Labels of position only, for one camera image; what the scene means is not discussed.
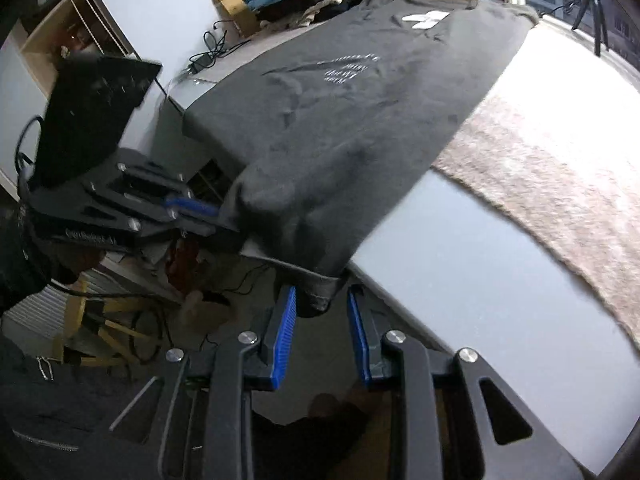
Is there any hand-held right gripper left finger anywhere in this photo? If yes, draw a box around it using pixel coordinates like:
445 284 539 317
107 285 298 480

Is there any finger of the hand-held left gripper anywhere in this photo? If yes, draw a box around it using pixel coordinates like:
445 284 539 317
117 160 197 202
127 199 242 237

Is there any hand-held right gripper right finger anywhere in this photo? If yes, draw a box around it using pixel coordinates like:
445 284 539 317
347 285 586 480

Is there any dark grey printed t-shirt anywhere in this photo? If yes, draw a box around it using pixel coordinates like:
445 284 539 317
182 0 541 318

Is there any person's left forearm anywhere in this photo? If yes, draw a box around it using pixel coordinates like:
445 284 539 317
0 220 71 311

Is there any red cloth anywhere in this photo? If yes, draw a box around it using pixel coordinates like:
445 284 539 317
167 237 201 291

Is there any wooden shelf unit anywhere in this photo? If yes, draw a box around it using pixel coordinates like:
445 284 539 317
10 0 138 101

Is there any yellow wooden stool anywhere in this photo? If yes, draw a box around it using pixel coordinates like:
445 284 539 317
60 280 168 368

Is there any beige garment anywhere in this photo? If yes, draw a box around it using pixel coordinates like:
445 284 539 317
257 0 346 31

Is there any person's black jacket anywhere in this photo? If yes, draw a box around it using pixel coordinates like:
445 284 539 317
0 332 171 480

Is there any plaid mat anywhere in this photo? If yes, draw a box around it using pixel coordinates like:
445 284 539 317
431 22 640 353

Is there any black tripod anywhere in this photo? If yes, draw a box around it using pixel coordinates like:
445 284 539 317
570 0 610 58

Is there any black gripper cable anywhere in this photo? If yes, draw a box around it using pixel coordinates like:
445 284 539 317
14 115 48 196

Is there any black cable bundle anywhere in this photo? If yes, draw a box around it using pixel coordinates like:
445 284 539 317
187 19 251 77

